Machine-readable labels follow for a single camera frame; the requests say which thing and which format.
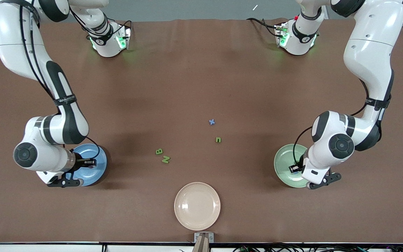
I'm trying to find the blue plastic plate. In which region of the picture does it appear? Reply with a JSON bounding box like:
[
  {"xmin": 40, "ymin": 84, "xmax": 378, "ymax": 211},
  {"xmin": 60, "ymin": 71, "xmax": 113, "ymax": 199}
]
[{"xmin": 69, "ymin": 143, "xmax": 107, "ymax": 187}]

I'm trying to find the green plastic plate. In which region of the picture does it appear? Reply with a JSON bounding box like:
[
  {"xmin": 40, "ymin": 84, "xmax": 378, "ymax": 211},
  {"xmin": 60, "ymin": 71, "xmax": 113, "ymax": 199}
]
[{"xmin": 274, "ymin": 144, "xmax": 310, "ymax": 188}]

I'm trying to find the beige plastic plate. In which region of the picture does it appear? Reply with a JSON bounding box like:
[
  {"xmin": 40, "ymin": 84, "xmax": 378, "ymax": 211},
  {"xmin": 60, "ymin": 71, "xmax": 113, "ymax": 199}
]
[{"xmin": 174, "ymin": 182, "xmax": 221, "ymax": 231}]

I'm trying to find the brown table cover mat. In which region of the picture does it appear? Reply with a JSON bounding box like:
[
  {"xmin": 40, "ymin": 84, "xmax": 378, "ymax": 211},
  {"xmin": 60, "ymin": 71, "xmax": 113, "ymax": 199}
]
[{"xmin": 0, "ymin": 18, "xmax": 403, "ymax": 244}]

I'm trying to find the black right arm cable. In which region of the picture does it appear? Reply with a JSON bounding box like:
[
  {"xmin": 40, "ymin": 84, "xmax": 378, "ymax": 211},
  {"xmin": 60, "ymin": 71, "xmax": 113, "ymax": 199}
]
[{"xmin": 19, "ymin": 0, "xmax": 100, "ymax": 161}]

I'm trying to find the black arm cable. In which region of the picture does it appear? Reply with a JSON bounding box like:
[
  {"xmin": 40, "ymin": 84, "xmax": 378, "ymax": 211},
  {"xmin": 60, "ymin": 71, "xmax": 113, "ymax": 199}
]
[
  {"xmin": 292, "ymin": 79, "xmax": 370, "ymax": 166},
  {"xmin": 19, "ymin": 0, "xmax": 100, "ymax": 161}
]

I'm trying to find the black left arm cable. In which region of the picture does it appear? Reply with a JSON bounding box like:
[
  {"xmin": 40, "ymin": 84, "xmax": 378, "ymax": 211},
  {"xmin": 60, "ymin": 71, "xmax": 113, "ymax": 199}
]
[{"xmin": 292, "ymin": 79, "xmax": 370, "ymax": 166}]

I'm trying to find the black floor cable bundle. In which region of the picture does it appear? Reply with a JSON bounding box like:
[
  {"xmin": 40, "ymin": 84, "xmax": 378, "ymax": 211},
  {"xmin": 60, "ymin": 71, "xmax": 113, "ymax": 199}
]
[{"xmin": 232, "ymin": 243, "xmax": 403, "ymax": 252}]

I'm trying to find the grey metal mount bracket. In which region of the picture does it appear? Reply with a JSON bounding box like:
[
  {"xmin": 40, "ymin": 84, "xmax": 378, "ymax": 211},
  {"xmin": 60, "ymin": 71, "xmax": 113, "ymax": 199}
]
[{"xmin": 194, "ymin": 232, "xmax": 214, "ymax": 243}]

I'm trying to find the brown camera post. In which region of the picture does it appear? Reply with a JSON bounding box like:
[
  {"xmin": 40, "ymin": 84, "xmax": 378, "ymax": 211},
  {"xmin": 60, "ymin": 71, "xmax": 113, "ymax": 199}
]
[{"xmin": 192, "ymin": 234, "xmax": 210, "ymax": 252}]

